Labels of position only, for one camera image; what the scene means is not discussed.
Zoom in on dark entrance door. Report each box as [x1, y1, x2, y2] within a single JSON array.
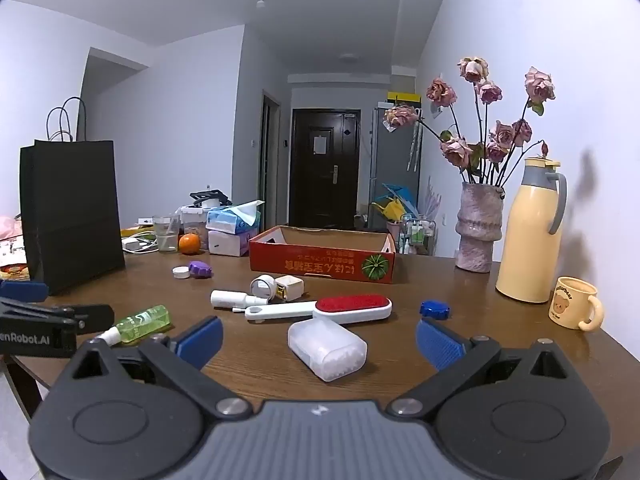
[[291, 108, 362, 231]]

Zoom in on black folding stand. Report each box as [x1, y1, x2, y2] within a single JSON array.
[[190, 189, 234, 207]]

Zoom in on purple tissue pack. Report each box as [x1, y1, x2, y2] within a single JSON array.
[[207, 230, 251, 258]]

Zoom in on blue plastic bag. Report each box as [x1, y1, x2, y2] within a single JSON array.
[[380, 184, 419, 211]]

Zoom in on white round case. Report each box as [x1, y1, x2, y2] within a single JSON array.
[[250, 274, 279, 303]]

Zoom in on yellow bag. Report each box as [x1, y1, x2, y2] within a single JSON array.
[[372, 200, 404, 223]]

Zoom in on yellow thermos jug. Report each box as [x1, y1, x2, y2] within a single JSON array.
[[495, 157, 569, 305]]

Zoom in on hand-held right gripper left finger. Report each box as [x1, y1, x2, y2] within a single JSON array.
[[64, 316, 253, 419]]

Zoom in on blue tissue pack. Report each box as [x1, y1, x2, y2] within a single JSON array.
[[206, 200, 266, 235]]

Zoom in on side door frame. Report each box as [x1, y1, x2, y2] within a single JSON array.
[[259, 89, 284, 227]]

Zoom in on black paper bag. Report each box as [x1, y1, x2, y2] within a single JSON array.
[[19, 97, 126, 296]]

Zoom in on pink ceramic vase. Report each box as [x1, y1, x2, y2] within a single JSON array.
[[455, 181, 506, 274]]

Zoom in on printed cardboard box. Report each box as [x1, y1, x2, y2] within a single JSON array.
[[249, 226, 397, 285]]

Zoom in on small trolley with bottles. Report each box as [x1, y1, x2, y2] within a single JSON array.
[[399, 213, 439, 256]]

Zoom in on dried pink roses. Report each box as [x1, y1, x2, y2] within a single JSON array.
[[382, 56, 557, 187]]

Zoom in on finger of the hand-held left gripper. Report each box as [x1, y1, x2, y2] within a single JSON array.
[[0, 303, 115, 335], [0, 281, 49, 305]]

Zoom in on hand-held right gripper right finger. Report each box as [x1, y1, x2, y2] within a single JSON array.
[[389, 318, 581, 419]]

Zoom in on grey refrigerator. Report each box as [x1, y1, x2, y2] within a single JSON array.
[[370, 102, 424, 217]]

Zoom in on green spray bottle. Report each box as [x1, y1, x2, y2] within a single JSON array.
[[97, 305, 171, 346]]

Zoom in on translucent cotton swab box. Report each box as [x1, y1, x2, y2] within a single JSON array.
[[287, 317, 368, 383]]

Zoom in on drinking glass with straw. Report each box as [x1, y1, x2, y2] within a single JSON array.
[[152, 215, 181, 253]]

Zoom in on cream bear mug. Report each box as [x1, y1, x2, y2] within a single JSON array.
[[547, 276, 605, 332]]

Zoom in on small cream box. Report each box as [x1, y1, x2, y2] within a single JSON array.
[[275, 275, 305, 303]]

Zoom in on white spray bottle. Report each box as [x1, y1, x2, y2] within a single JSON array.
[[210, 289, 269, 314]]

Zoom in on printed snack packet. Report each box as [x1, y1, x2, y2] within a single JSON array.
[[0, 238, 31, 281]]

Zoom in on pink cloth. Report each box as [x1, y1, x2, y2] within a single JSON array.
[[0, 216, 26, 241]]

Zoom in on clear plastic food container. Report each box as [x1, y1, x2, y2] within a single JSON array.
[[180, 205, 211, 251]]

